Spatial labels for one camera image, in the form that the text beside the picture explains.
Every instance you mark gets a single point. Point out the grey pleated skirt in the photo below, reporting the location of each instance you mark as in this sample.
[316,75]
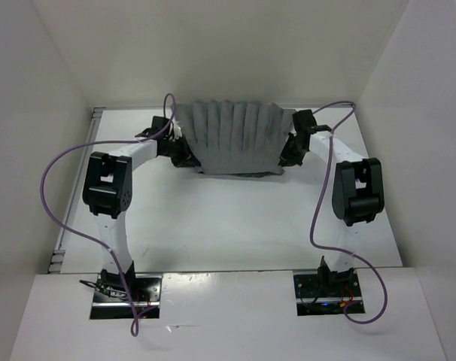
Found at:
[235,138]

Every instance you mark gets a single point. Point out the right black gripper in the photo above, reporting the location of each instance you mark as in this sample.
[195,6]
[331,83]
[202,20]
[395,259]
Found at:
[287,159]

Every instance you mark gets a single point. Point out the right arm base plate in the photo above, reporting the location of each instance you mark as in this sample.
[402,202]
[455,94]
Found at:
[314,299]

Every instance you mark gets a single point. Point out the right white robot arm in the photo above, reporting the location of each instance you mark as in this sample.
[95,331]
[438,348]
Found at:
[357,195]

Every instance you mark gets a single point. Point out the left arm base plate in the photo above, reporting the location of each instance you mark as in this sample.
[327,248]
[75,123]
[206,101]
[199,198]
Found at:
[111,303]

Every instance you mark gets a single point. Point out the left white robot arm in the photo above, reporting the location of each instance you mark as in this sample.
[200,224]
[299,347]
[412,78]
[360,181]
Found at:
[108,194]

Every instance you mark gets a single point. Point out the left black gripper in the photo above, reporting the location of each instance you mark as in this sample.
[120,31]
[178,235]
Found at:
[186,158]

